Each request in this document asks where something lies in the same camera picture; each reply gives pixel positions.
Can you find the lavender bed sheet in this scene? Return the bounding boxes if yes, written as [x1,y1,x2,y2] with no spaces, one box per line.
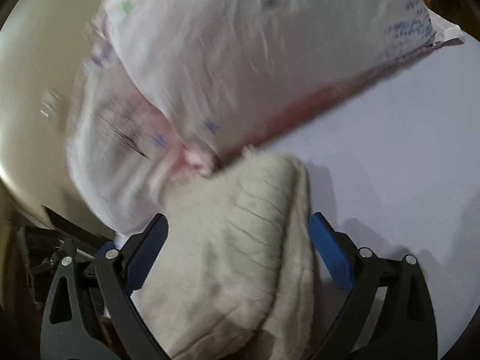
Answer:
[222,35,479,359]

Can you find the white wall switch plate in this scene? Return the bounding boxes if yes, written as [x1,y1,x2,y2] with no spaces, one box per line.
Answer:
[40,89,64,120]

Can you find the beige cable knit sweater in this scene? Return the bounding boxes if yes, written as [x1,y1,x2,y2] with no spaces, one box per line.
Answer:
[133,151,314,359]

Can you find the pink floral pillow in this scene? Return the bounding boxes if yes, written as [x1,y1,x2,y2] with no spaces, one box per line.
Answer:
[94,0,463,155]

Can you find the pink tree print pillow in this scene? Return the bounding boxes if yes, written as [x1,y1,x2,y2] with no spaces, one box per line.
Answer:
[67,58,220,236]

